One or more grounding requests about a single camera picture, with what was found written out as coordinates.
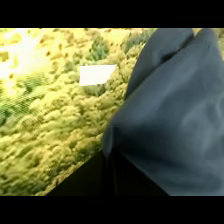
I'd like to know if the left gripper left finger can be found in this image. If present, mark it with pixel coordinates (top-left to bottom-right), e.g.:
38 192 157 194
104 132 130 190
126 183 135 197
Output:
47 150 108 197

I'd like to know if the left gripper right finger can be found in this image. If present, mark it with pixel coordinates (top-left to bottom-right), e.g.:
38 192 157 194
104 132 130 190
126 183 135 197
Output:
109 149 168 197

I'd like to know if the dark blue-grey garment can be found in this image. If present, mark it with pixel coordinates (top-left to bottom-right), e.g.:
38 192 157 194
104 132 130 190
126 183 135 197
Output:
101 28 224 197

